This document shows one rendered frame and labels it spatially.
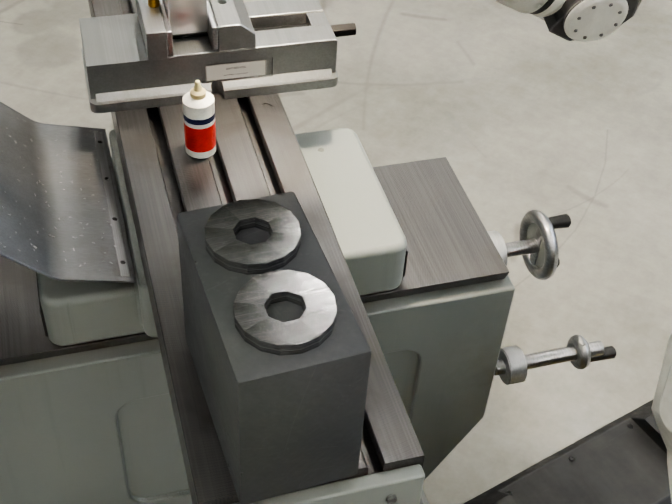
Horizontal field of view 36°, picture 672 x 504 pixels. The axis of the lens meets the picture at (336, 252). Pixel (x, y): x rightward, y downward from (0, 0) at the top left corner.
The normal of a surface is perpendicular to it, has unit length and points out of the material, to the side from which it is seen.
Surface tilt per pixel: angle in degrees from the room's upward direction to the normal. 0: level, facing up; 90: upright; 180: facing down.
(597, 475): 0
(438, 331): 90
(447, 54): 0
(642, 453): 0
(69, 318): 90
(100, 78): 90
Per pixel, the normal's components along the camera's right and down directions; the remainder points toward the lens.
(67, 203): 0.32, -0.73
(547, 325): 0.05, -0.72
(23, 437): 0.27, 0.68
